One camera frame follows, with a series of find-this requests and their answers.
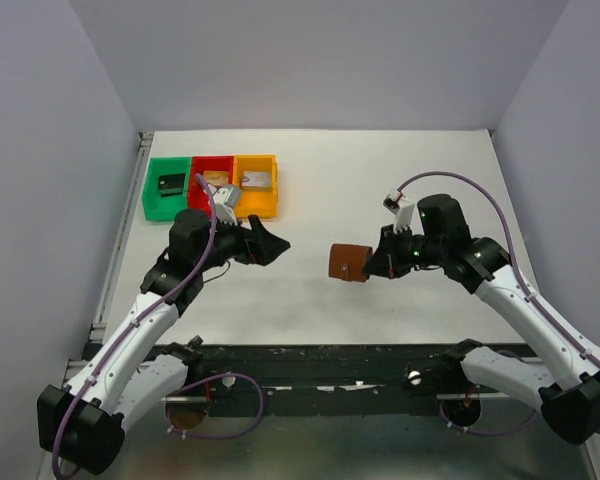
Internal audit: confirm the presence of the brown leather card holder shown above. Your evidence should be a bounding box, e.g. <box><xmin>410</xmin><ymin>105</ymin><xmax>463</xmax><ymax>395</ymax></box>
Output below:
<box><xmin>328</xmin><ymin>243</ymin><xmax>373</xmax><ymax>283</ymax></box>

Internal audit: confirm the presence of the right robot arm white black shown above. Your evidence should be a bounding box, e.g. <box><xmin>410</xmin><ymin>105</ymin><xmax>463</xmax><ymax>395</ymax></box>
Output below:
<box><xmin>363</xmin><ymin>191</ymin><xmax>600</xmax><ymax>445</ymax></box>

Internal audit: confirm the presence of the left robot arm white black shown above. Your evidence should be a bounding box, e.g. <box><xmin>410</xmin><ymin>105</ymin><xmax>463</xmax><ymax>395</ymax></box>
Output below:
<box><xmin>36</xmin><ymin>209</ymin><xmax>291</xmax><ymax>479</ymax></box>

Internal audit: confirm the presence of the silver card in yellow bin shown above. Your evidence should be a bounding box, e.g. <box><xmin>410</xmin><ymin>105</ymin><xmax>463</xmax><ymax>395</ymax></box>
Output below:
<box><xmin>240</xmin><ymin>170</ymin><xmax>273</xmax><ymax>191</ymax></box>

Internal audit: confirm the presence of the gold card in red bin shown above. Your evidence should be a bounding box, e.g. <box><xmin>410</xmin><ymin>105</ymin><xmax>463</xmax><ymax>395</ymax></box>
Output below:
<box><xmin>203</xmin><ymin>170</ymin><xmax>230</xmax><ymax>188</ymax></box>

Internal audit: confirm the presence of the black card in green bin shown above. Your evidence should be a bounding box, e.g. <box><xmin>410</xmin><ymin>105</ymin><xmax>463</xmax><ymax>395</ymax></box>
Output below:
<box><xmin>158</xmin><ymin>173</ymin><xmax>186</xmax><ymax>197</ymax></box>

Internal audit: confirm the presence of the yellow plastic bin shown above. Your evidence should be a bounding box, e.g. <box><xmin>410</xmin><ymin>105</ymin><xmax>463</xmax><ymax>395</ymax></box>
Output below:
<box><xmin>233</xmin><ymin>155</ymin><xmax>279</xmax><ymax>219</ymax></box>

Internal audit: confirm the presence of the red plastic bin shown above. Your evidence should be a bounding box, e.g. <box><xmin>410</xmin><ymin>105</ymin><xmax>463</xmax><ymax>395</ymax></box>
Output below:
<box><xmin>187</xmin><ymin>156</ymin><xmax>234</xmax><ymax>214</ymax></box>

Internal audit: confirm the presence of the green plastic bin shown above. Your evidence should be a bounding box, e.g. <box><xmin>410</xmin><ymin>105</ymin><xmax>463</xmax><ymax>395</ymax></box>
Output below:
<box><xmin>142</xmin><ymin>157</ymin><xmax>192</xmax><ymax>222</ymax></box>

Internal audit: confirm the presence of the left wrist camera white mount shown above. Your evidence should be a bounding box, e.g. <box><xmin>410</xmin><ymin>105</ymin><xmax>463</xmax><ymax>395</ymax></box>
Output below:
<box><xmin>209</xmin><ymin>184</ymin><xmax>242</xmax><ymax>225</ymax></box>

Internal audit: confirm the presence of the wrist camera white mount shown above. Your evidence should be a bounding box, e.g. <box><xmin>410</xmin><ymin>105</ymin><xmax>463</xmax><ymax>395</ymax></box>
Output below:
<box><xmin>209</xmin><ymin>184</ymin><xmax>242</xmax><ymax>225</ymax></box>
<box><xmin>383</xmin><ymin>189</ymin><xmax>415</xmax><ymax>234</ymax></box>

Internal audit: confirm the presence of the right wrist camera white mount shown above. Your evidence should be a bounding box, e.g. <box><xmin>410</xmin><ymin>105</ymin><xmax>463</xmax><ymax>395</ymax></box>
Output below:
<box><xmin>383</xmin><ymin>189</ymin><xmax>415</xmax><ymax>234</ymax></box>

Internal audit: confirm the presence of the left aluminium side rail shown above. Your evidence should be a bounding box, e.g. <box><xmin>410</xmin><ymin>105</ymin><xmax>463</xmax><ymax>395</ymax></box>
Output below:
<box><xmin>87</xmin><ymin>131</ymin><xmax>155</xmax><ymax>344</ymax></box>

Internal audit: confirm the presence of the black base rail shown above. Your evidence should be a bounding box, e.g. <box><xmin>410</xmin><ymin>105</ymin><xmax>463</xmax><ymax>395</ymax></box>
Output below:
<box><xmin>144</xmin><ymin>342</ymin><xmax>546</xmax><ymax>419</ymax></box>

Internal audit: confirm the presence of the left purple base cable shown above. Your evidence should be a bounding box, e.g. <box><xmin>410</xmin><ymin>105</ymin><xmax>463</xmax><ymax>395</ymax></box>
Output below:
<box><xmin>167</xmin><ymin>372</ymin><xmax>266</xmax><ymax>441</ymax></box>

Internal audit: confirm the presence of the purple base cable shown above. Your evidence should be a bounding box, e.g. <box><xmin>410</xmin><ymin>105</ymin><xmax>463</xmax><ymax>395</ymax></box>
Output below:
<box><xmin>167</xmin><ymin>372</ymin><xmax>266</xmax><ymax>441</ymax></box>
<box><xmin>438</xmin><ymin>394</ymin><xmax>541</xmax><ymax>436</ymax></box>

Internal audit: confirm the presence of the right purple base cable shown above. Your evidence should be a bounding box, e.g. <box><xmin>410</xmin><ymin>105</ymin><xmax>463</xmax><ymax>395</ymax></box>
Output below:
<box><xmin>438</xmin><ymin>394</ymin><xmax>541</xmax><ymax>436</ymax></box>

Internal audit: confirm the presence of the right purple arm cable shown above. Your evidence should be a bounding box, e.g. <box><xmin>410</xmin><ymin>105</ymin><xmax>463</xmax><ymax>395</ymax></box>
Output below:
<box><xmin>394</xmin><ymin>171</ymin><xmax>600</xmax><ymax>437</ymax></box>

